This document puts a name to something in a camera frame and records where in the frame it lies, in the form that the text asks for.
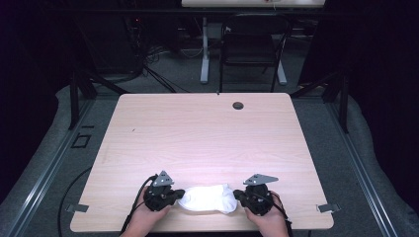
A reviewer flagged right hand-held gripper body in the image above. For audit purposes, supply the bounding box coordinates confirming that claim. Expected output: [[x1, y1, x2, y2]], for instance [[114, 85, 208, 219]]
[[240, 173, 280, 217]]

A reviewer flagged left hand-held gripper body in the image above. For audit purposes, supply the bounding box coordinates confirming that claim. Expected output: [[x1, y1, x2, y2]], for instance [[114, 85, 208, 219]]
[[142, 170, 180, 212]]

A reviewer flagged person's left hand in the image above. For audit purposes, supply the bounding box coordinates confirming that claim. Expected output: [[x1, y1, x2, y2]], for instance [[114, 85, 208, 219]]
[[126, 187, 173, 237]]

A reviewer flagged person's right hand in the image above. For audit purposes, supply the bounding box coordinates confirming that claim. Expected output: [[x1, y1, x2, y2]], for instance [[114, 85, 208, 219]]
[[244, 191, 291, 237]]

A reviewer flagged black folding chair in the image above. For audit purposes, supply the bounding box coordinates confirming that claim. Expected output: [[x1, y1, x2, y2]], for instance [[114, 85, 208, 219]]
[[218, 13, 294, 94]]

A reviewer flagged white desk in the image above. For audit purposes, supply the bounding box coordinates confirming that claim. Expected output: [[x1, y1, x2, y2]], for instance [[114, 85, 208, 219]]
[[180, 0, 326, 86]]

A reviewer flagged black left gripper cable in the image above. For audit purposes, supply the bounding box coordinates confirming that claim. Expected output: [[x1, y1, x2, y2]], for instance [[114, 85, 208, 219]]
[[119, 174, 159, 236]]

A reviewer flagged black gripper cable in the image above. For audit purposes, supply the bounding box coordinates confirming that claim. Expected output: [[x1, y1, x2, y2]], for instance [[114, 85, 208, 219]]
[[119, 174, 159, 236], [253, 192, 294, 237]]

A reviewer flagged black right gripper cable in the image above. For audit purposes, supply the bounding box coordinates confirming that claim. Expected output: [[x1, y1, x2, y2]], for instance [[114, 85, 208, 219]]
[[253, 192, 294, 237]]

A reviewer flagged black cable on floor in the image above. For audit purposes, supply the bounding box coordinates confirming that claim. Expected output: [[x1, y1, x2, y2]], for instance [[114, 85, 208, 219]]
[[56, 166, 93, 237]]

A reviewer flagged aluminium floor rail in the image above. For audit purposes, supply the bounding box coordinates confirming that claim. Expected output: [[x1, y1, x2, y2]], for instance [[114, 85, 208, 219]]
[[5, 98, 97, 237], [325, 98, 400, 237]]

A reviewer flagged bundle of black cables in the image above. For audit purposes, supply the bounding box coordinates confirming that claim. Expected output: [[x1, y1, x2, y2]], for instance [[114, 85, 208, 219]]
[[125, 16, 192, 94]]

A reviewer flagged black metal frame stand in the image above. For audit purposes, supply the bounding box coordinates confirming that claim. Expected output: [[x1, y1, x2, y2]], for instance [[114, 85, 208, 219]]
[[290, 67, 350, 134], [67, 64, 130, 130]]

